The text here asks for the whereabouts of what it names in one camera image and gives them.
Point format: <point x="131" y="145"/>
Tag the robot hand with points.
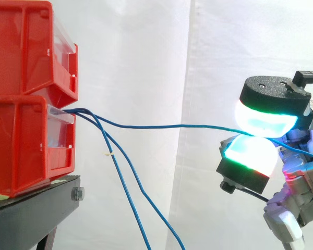
<point x="266" y="99"/>

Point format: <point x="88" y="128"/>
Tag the red plastic bin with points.
<point x="18" y="145"/>
<point x="21" y="47"/>

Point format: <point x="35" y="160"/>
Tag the black stand with green tape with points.
<point x="28" y="216"/>

